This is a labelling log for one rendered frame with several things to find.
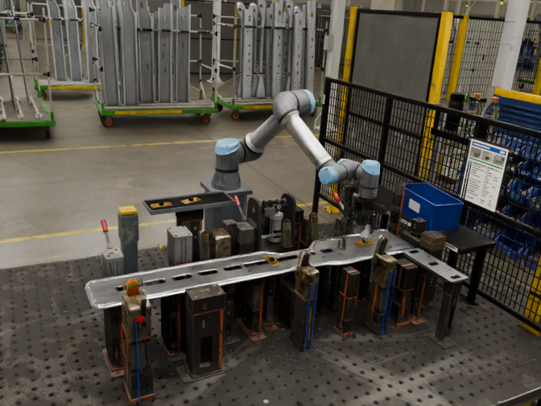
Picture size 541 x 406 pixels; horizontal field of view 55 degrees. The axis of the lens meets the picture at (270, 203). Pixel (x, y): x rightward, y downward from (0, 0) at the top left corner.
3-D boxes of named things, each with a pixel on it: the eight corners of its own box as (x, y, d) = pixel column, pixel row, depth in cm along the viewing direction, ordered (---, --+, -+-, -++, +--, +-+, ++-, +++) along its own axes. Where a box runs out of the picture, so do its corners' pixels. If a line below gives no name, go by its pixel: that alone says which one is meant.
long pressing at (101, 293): (94, 315, 168) (93, 311, 167) (82, 283, 186) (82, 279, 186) (418, 250, 231) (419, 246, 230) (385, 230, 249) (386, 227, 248)
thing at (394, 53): (420, 263, 442) (466, 12, 372) (407, 266, 436) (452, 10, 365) (334, 208, 553) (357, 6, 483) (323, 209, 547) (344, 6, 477)
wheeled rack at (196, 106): (101, 128, 817) (95, 8, 755) (94, 115, 902) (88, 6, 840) (217, 125, 892) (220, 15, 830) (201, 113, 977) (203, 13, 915)
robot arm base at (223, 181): (206, 182, 264) (207, 163, 261) (234, 180, 271) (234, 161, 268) (217, 192, 252) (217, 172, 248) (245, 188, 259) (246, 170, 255)
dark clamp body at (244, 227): (236, 312, 227) (239, 232, 214) (224, 298, 238) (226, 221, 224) (258, 308, 232) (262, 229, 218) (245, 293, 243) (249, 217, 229)
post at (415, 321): (415, 325, 226) (426, 266, 216) (398, 312, 235) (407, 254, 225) (425, 322, 229) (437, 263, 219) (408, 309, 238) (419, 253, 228)
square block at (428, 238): (420, 310, 238) (434, 238, 225) (408, 301, 245) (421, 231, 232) (433, 307, 242) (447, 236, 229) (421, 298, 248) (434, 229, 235)
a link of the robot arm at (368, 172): (367, 157, 222) (385, 162, 217) (364, 182, 226) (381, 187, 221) (357, 160, 216) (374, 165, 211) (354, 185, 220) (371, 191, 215)
